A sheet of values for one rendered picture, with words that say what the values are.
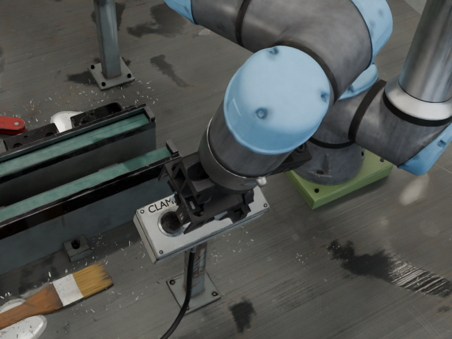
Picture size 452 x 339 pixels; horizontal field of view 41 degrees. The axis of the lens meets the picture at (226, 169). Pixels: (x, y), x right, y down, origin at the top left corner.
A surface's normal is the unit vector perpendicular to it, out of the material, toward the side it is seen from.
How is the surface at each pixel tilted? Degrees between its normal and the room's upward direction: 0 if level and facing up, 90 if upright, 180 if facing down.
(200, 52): 0
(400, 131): 83
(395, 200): 0
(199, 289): 90
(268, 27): 66
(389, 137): 82
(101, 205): 90
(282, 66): 21
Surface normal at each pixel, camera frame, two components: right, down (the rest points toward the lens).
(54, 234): 0.50, 0.70
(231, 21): -0.61, 0.47
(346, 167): 0.37, 0.50
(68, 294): 0.07, -0.62
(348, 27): 0.33, -0.23
